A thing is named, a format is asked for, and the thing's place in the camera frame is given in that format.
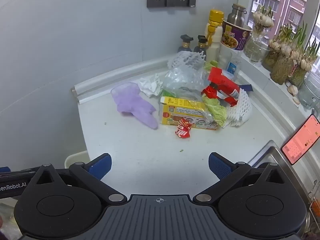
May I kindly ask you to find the clear bottle with blue label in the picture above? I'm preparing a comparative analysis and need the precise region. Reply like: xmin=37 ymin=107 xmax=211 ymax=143
xmin=226 ymin=52 xmax=242 ymax=76

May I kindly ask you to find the empty glass jar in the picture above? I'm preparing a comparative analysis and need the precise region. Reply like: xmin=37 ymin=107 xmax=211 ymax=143
xmin=297 ymin=71 xmax=320 ymax=108

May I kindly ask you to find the cream bottle with yellow cap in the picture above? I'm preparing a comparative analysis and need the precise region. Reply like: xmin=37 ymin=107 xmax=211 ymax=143
xmin=205 ymin=9 xmax=225 ymax=61

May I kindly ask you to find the purple instant noodle cup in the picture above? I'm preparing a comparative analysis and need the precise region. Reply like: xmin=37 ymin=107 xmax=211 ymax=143
xmin=221 ymin=20 xmax=252 ymax=52

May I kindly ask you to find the purple plastic bag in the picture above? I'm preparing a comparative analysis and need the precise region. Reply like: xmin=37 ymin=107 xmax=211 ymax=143
xmin=111 ymin=82 xmax=158 ymax=130

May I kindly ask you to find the glass vase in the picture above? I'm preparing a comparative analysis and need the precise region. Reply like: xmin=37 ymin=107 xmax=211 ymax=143
xmin=244 ymin=22 xmax=266 ymax=58

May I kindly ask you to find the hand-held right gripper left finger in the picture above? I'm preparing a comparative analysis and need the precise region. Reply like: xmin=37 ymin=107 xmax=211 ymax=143
xmin=32 ymin=152 xmax=128 ymax=204

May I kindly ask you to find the clear plastic bag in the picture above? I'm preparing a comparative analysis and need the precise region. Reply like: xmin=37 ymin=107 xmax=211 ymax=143
xmin=162 ymin=65 xmax=213 ymax=99

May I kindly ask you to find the stainless steel bottle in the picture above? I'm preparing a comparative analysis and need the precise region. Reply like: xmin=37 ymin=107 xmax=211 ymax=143
xmin=226 ymin=4 xmax=247 ymax=27

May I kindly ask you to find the yellow cardboard food box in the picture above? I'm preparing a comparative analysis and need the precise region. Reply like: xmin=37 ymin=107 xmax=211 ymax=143
xmin=159 ymin=96 xmax=221 ymax=130

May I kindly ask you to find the clear plastic cup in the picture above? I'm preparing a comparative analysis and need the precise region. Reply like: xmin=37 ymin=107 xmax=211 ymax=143
xmin=250 ymin=40 xmax=270 ymax=64

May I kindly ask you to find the green cabbage leaf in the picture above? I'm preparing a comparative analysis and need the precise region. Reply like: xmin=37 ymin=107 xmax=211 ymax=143
xmin=202 ymin=96 xmax=227 ymax=128

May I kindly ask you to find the smartphone with pink screen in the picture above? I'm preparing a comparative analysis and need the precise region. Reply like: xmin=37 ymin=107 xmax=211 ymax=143
xmin=281 ymin=114 xmax=320 ymax=165

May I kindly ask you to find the white tissue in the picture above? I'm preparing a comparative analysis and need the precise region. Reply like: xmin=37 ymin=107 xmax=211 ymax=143
xmin=138 ymin=74 xmax=164 ymax=98

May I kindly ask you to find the small red wrapper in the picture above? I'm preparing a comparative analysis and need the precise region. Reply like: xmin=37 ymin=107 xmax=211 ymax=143
xmin=175 ymin=119 xmax=192 ymax=138

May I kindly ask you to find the red snack packet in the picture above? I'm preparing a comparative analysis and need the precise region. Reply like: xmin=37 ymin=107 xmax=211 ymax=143
xmin=201 ymin=67 xmax=240 ymax=107

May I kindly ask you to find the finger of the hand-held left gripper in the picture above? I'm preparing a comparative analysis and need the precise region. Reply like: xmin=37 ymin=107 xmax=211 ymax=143
xmin=0 ymin=166 xmax=39 ymax=179

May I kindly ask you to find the clear drinking glass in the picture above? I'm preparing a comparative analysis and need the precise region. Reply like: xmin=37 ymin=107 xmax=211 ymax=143
xmin=219 ymin=42 xmax=234 ymax=68

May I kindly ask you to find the white plastic bin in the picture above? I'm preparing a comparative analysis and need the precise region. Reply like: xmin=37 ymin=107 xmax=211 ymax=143
xmin=64 ymin=151 xmax=91 ymax=170

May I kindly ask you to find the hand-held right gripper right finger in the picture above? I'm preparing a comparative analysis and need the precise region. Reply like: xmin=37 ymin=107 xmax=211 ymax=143
xmin=193 ymin=152 xmax=287 ymax=204

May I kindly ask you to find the stainless steel sink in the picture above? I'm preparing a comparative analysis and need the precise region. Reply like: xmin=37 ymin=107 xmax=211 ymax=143
xmin=247 ymin=140 xmax=320 ymax=233

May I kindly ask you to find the garlic bulb bunch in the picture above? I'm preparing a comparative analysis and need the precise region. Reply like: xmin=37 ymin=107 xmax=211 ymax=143
xmin=252 ymin=5 xmax=275 ymax=28

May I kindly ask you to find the white foam fruit net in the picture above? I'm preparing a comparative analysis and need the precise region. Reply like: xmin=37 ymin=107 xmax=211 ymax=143
xmin=167 ymin=51 xmax=206 ymax=70
xmin=224 ymin=85 xmax=252 ymax=128

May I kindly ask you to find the dark sauce bottle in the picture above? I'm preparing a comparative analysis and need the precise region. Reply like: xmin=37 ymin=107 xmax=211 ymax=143
xmin=194 ymin=35 xmax=209 ymax=56
xmin=178 ymin=34 xmax=194 ymax=53

